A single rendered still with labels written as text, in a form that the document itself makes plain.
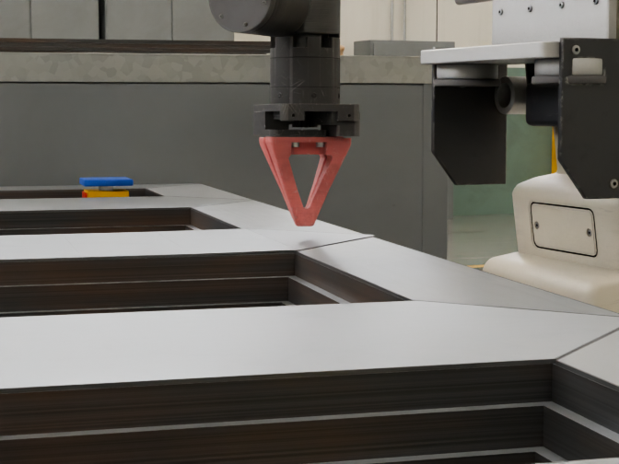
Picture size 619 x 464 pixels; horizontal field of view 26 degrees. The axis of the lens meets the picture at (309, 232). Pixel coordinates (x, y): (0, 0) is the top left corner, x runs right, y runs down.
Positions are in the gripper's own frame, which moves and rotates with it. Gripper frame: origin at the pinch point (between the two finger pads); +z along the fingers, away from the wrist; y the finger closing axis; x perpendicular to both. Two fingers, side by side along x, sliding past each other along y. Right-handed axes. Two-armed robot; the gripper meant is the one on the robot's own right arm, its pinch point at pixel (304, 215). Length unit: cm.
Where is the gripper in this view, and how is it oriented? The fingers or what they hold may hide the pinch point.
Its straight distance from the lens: 110.2
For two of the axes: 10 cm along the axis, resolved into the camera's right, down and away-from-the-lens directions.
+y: 2.5, 0.8, -9.6
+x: 9.7, -0.2, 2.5
